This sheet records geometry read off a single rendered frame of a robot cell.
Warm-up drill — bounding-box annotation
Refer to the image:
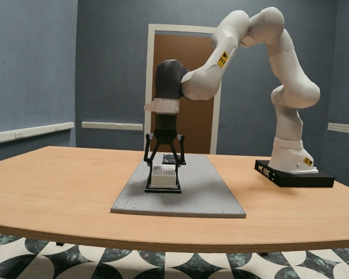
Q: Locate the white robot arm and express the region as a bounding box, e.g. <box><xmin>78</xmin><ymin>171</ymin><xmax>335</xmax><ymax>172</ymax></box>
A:
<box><xmin>144</xmin><ymin>7</ymin><xmax>320</xmax><ymax>174</ymax></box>

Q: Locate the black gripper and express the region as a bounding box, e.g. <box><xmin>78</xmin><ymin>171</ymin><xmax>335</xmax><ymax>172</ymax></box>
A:
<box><xmin>144</xmin><ymin>114</ymin><xmax>185</xmax><ymax>182</ymax></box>

